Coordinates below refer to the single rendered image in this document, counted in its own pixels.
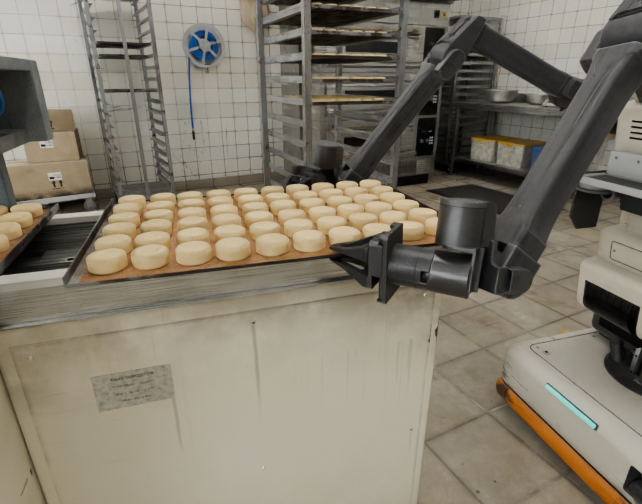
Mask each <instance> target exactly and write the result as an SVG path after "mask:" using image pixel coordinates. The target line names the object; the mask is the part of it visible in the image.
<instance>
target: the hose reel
mask: <svg viewBox="0 0 642 504"><path fill-rule="evenodd" d="M217 33H218V34H219V35H218V34H217ZM219 36H220V37H219ZM220 38H221V39H220ZM222 44H223V52H222ZM182 46H183V50H184V53H185V55H186V57H187V58H188V79H189V100H190V114H191V124H192V136H193V140H195V133H194V125H193V115H192V101H191V80H190V62H192V63H193V64H194V65H196V66H199V67H203V68H207V69H206V70H205V73H206V74H209V72H210V71H209V69H208V67H213V66H215V65H217V64H218V63H219V62H220V61H221V60H222V58H223V56H224V53H225V43H224V39H223V37H222V35H221V33H220V32H219V31H218V30H217V29H216V28H215V27H214V26H212V25H210V24H208V23H196V24H194V25H192V26H190V27H189V28H188V29H187V30H186V31H185V33H184V35H183V39H182Z"/></svg>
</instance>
